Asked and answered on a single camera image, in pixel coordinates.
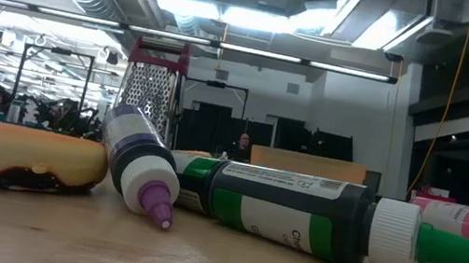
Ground purple-tipped black ink bottle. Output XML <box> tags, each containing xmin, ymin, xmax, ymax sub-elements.
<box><xmin>87</xmin><ymin>100</ymin><xmax>193</xmax><ymax>231</ymax></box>

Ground metal box grater red trim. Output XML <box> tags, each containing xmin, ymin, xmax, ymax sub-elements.
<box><xmin>108</xmin><ymin>33</ymin><xmax>194</xmax><ymax>150</ymax></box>

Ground yellow hanging cable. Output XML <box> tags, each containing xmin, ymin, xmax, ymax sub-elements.
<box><xmin>406</xmin><ymin>14</ymin><xmax>469</xmax><ymax>203</ymax></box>

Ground long ceiling light bar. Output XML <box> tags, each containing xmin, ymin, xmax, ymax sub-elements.
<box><xmin>0</xmin><ymin>0</ymin><xmax>402</xmax><ymax>86</ymax></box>

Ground green-tipped black ink bottle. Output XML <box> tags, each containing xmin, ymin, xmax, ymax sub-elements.
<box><xmin>157</xmin><ymin>148</ymin><xmax>469</xmax><ymax>263</ymax></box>

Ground pink-labelled black ink bottle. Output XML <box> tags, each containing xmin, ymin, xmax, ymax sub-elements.
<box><xmin>403</xmin><ymin>195</ymin><xmax>469</xmax><ymax>256</ymax></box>

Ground yellow chocolate toy donut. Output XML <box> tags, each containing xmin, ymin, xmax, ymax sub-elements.
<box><xmin>0</xmin><ymin>120</ymin><xmax>115</xmax><ymax>205</ymax></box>

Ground small dark monitor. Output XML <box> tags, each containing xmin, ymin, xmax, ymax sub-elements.
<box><xmin>361</xmin><ymin>169</ymin><xmax>383</xmax><ymax>196</ymax></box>

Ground black metal frame rig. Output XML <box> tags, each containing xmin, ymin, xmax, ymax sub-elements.
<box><xmin>9</xmin><ymin>40</ymin><xmax>97</xmax><ymax>118</ymax></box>
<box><xmin>181</xmin><ymin>75</ymin><xmax>251</xmax><ymax>120</ymax></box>

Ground person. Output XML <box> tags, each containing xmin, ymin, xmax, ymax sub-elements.
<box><xmin>223</xmin><ymin>130</ymin><xmax>255</xmax><ymax>164</ymax></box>

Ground cardboard box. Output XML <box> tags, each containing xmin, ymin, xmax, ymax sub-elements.
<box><xmin>248</xmin><ymin>144</ymin><xmax>370</xmax><ymax>187</ymax></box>

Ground red white box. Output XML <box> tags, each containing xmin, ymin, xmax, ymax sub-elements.
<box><xmin>415</xmin><ymin>183</ymin><xmax>460</xmax><ymax>204</ymax></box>

